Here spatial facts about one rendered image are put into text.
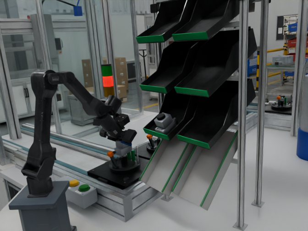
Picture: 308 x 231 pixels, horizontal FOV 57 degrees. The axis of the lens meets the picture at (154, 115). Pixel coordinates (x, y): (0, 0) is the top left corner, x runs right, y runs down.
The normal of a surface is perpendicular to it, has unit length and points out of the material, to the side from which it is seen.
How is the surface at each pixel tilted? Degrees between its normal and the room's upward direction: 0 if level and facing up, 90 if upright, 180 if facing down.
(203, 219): 0
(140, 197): 90
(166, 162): 45
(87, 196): 90
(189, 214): 0
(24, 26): 90
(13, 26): 90
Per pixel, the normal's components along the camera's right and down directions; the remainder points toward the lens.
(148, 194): 0.77, 0.12
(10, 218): -0.07, -0.96
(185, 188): -0.58, -0.53
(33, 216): -0.04, 0.26
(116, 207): -0.64, 0.24
